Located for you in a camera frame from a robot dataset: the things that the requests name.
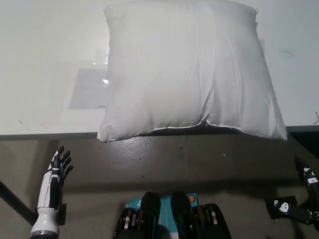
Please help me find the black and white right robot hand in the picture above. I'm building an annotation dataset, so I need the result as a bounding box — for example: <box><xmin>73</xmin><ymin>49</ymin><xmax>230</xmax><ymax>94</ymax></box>
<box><xmin>272</xmin><ymin>155</ymin><xmax>319</xmax><ymax>225</ymax></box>

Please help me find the dark diagonal table leg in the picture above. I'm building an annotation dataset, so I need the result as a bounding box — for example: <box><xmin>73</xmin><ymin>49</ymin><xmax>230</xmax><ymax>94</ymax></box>
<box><xmin>0</xmin><ymin>179</ymin><xmax>35</xmax><ymax>221</ymax></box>

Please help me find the white square pillow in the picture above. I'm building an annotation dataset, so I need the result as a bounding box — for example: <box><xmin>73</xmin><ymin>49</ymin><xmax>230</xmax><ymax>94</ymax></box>
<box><xmin>96</xmin><ymin>2</ymin><xmax>288</xmax><ymax>143</ymax></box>

